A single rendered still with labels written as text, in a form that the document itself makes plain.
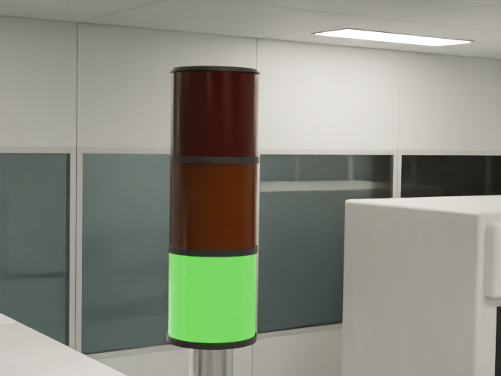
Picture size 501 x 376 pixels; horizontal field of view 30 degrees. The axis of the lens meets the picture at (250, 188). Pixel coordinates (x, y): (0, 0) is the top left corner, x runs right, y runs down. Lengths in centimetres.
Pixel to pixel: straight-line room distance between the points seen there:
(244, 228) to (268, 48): 554
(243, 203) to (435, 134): 647
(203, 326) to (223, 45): 537
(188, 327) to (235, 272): 4
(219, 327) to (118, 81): 500
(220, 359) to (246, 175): 10
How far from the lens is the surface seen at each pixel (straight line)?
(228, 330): 51
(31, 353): 95
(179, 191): 51
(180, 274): 51
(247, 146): 51
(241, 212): 51
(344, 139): 640
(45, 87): 531
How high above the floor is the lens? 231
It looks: 3 degrees down
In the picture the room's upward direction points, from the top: 1 degrees clockwise
